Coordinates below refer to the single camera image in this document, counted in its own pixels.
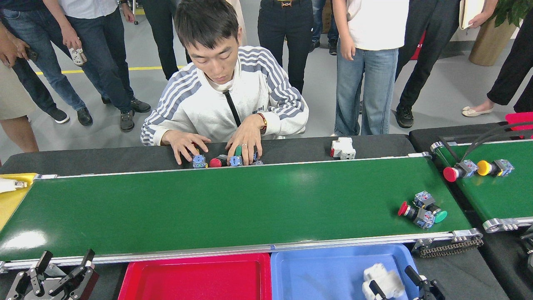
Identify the tan plant pot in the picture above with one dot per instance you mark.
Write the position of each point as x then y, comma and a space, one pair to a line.
491, 46

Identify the seated person's left hand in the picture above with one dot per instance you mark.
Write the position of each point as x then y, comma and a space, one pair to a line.
247, 137

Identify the black phone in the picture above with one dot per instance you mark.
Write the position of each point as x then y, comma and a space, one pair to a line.
32, 54

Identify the blue plastic tray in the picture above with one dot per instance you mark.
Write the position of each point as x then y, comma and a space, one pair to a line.
316, 275

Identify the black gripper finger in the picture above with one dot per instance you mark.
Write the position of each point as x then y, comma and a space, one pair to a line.
378, 289
429, 289

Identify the white patterned cup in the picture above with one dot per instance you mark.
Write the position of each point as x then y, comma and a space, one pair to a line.
78, 56

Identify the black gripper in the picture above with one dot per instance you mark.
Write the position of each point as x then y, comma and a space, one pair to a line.
25, 291

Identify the standing person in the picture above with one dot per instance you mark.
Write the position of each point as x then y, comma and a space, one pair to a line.
429, 41
162, 33
33, 83
374, 25
104, 50
240, 25
318, 21
287, 37
41, 50
512, 71
12, 96

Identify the green feeder conveyor belt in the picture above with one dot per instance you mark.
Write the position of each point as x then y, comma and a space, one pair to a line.
499, 196

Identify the seated person's right hand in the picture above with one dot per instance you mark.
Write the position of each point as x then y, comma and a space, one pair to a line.
183, 139

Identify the white circuit breaker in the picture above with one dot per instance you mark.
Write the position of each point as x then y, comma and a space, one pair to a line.
343, 148
383, 279

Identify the long green conveyor belt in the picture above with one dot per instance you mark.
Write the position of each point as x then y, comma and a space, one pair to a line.
208, 204

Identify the red plastic tray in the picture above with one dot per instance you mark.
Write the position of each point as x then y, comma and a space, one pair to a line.
195, 279

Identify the red bin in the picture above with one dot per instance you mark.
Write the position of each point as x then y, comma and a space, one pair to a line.
518, 118

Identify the red floor sign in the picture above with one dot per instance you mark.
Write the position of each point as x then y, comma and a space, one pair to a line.
418, 50

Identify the cardboard box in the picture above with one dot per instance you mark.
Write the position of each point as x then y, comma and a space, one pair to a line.
327, 16

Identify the white light bulb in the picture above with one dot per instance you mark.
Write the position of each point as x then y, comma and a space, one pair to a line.
7, 185

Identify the yellow push button switch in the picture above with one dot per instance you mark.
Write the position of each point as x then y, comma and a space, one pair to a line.
484, 168

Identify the red push button switch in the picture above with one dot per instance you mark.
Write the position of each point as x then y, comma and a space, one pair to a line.
215, 163
450, 174
258, 163
424, 218

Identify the yellow plastic tray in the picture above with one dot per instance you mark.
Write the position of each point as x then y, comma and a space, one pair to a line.
9, 204

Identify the green push button switch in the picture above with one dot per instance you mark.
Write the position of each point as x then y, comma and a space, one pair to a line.
200, 161
439, 216
238, 151

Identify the seated person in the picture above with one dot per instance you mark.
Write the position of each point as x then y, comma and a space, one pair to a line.
200, 104

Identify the green plant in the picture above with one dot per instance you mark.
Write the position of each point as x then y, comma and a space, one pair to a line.
514, 10

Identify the white stand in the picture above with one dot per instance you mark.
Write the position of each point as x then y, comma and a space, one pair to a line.
135, 12

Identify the cream notebook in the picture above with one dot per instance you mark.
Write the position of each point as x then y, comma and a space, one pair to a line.
470, 12

